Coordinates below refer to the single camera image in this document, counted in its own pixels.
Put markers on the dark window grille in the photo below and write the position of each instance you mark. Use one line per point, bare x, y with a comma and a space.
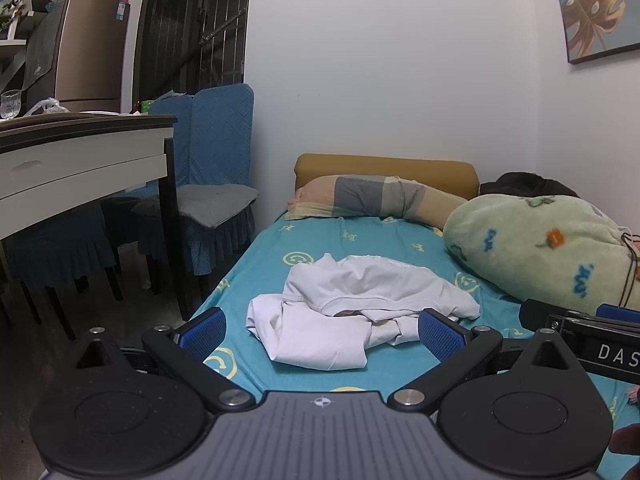
190, 25

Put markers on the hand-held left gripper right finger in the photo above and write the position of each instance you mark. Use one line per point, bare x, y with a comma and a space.
442, 336

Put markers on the grey seat cushion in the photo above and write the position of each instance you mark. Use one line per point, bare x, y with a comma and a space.
205, 205

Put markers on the green printed plush blanket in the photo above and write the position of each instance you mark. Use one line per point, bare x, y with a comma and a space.
530, 250

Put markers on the blue covered chair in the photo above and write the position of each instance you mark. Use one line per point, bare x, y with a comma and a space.
55, 255
170, 130
222, 130

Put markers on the white table with dark top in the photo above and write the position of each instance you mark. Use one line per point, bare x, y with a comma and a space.
65, 160

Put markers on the clear drinking glass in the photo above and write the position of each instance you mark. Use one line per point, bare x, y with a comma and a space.
10, 104

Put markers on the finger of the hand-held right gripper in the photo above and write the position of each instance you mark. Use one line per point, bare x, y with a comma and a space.
617, 312
555, 314

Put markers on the patchwork pillow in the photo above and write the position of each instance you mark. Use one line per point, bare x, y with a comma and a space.
360, 195

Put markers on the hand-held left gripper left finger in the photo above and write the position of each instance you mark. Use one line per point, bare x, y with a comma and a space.
202, 334

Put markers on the grey refrigerator cover cloth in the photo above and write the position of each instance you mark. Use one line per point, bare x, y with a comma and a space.
45, 45

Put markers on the dark cloth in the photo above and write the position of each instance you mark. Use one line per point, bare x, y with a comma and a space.
525, 182

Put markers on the white plastic bag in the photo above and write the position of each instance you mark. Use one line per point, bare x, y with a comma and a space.
47, 106

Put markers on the white garment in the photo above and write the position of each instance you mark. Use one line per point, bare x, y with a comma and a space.
320, 330

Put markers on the bed with teal printed sheet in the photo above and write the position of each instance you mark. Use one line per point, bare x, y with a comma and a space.
260, 270

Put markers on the bronze refrigerator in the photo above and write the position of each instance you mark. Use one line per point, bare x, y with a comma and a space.
92, 55

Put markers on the leaf wall painting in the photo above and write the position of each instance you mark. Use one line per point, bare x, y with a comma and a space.
595, 5

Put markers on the tan padded headboard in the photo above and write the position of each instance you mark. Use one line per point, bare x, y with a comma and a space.
390, 167

